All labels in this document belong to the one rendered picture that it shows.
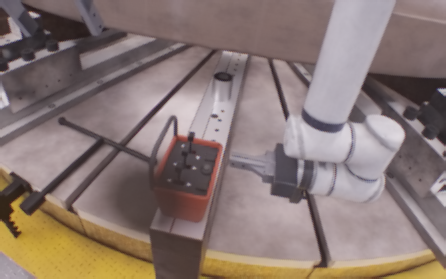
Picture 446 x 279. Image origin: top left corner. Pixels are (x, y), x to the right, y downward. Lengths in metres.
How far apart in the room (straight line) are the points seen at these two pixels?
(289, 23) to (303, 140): 0.67
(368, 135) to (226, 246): 0.74
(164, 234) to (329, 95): 0.50
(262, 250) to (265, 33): 0.83
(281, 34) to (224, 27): 0.22
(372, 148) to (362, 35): 0.24
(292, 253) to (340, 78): 0.85
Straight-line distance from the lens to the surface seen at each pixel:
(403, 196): 1.61
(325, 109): 0.52
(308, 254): 1.23
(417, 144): 1.47
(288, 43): 1.18
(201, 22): 1.17
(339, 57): 0.49
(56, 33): 2.76
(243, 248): 1.17
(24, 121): 1.77
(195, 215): 0.72
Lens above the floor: 1.32
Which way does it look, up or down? 40 degrees down
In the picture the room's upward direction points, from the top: 9 degrees clockwise
